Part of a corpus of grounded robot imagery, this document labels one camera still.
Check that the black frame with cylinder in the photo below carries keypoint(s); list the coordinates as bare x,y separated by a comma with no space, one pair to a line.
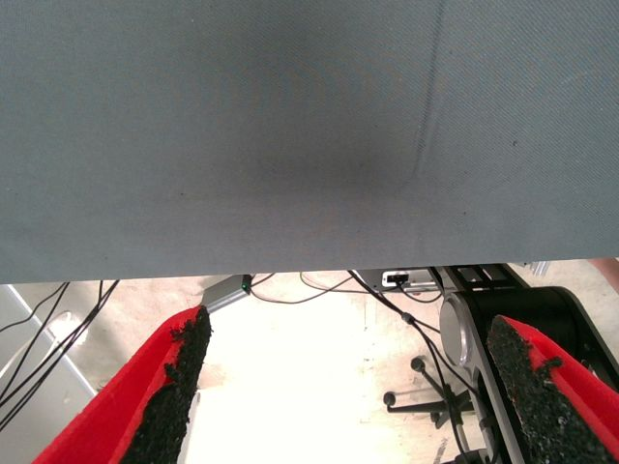
532,304

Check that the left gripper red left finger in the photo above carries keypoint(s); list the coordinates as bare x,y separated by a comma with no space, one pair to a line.
135,396

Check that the grey box with green light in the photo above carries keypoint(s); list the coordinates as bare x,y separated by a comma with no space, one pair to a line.
225,295

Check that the black office chair base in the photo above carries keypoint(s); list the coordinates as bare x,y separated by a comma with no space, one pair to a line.
435,408

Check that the white panel with port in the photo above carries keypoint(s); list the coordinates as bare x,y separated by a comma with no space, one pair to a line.
421,278

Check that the dark grey table cloth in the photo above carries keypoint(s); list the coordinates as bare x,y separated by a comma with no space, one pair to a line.
242,121

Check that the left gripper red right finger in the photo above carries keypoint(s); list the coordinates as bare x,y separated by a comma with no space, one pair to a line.
556,401

